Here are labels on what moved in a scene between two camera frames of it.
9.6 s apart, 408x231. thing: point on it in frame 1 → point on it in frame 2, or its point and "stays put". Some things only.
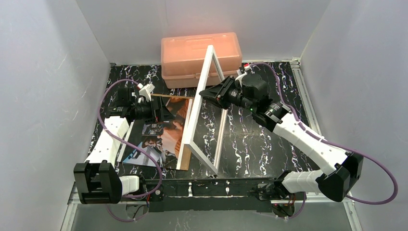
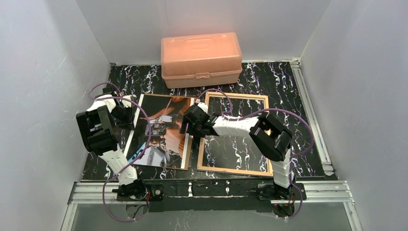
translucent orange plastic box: x=182 y=58 stays put
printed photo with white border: x=165 y=139 stays put
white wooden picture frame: x=193 y=116 → x=201 y=167
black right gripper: x=227 y=92 → x=188 y=122
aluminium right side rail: x=296 y=64 stays put
